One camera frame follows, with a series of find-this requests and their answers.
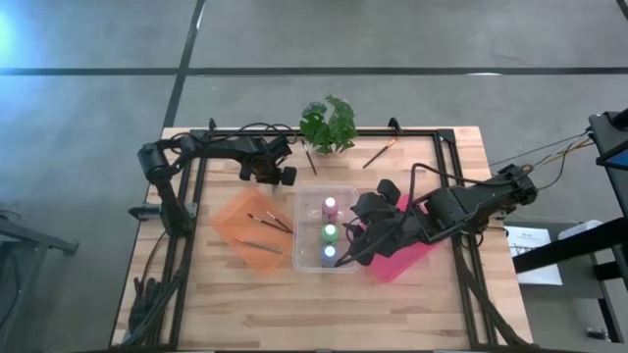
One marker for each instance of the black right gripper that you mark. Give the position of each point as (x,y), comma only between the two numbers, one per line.
(409,225)

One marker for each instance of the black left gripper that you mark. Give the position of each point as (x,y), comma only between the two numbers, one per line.
(267,152)

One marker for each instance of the green paint bottle white cap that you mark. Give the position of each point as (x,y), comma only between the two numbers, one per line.
(329,233)

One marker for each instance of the black paint brush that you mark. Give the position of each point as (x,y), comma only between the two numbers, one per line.
(309,158)

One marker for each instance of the dark brush silver ferrule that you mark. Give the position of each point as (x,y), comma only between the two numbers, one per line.
(278,221)

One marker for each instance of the black spoolie brush silver ferrule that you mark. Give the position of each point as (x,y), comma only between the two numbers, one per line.
(267,223)

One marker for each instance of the pink paint bottle white cap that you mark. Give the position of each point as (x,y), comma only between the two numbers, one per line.
(329,208)

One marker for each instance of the purple paint bottle white cap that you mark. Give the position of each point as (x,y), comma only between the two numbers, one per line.
(329,255)

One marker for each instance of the orange dark paint brush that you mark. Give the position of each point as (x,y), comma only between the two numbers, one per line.
(379,154)

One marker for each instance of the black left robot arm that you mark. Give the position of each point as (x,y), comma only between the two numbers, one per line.
(216,147)

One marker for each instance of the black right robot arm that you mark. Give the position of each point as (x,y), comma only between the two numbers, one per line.
(471,206)

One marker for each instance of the pink translucent plastic bin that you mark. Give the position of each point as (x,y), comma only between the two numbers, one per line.
(392,272)

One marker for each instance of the orange translucent plastic bin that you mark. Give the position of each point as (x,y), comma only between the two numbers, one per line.
(235,220)

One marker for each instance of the clear plastic bin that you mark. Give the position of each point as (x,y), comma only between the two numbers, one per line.
(309,255)

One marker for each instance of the green potted monstera plant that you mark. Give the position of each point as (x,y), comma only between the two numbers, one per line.
(329,125)

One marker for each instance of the white paper sheets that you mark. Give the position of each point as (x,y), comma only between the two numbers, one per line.
(527,240)

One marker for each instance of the black equipment stand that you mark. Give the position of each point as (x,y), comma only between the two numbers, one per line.
(564,247)

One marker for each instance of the white plastic object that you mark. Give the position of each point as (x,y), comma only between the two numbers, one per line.
(579,229)

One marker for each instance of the small black floor object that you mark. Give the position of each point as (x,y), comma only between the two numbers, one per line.
(598,335)

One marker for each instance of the black aluminium table frame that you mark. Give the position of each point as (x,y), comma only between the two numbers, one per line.
(245,132)

